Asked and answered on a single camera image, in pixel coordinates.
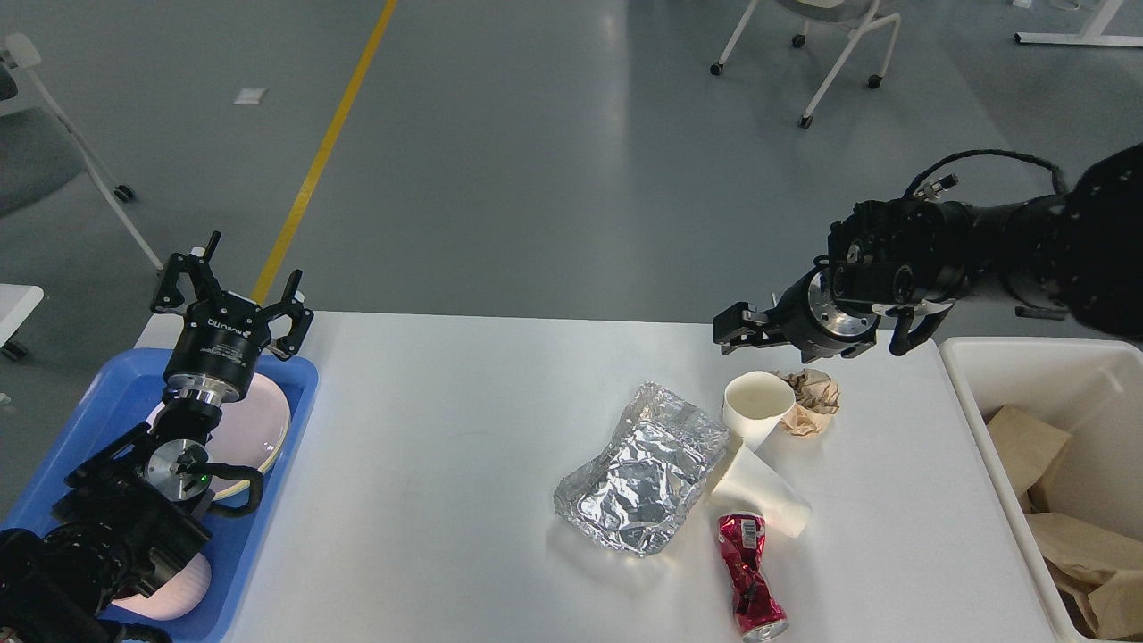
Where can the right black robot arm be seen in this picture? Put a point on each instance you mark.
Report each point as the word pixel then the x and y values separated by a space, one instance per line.
pixel 1074 253

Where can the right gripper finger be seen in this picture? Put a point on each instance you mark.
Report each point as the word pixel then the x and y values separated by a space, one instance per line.
pixel 742 325

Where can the crushed red can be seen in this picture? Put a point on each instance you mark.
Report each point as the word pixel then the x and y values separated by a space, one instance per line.
pixel 741 538

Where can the white paper on floor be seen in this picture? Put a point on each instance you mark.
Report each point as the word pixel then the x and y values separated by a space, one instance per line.
pixel 250 96

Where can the brown paper bag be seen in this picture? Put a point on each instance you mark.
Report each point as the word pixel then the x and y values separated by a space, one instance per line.
pixel 1097 573
pixel 1031 452

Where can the grey chair left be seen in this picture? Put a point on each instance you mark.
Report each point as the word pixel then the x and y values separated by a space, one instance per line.
pixel 42 150

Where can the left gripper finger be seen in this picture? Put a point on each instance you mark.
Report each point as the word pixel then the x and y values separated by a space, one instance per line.
pixel 187 284
pixel 290 306

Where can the white plastic bin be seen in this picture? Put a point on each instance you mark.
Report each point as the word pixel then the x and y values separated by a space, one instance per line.
pixel 1089 388

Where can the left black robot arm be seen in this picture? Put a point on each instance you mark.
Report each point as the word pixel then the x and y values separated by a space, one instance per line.
pixel 134 513

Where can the crumpled brown paper ball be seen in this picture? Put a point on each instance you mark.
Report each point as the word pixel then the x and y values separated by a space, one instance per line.
pixel 817 400

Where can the pink plate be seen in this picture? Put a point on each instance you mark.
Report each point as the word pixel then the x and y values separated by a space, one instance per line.
pixel 166 469

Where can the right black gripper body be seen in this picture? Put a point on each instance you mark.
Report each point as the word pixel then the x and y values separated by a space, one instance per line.
pixel 807 317

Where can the blue plastic tray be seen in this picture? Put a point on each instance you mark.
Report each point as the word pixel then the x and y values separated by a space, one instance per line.
pixel 123 392

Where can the white table frame corner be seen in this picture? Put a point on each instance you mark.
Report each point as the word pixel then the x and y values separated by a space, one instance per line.
pixel 1091 34

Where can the pink mug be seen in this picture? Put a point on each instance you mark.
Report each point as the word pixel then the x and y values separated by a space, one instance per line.
pixel 175 598

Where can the lying white paper cup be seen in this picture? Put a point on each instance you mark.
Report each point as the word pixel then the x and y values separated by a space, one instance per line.
pixel 748 484

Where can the white side table left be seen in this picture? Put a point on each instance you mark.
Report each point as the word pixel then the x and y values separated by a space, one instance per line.
pixel 17 303

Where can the upright white paper cup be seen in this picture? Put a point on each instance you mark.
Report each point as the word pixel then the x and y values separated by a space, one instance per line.
pixel 752 405

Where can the crumpled aluminium foil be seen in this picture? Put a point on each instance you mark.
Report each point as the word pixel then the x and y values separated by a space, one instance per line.
pixel 635 495

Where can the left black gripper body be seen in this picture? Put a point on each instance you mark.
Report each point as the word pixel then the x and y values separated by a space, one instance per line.
pixel 217 350

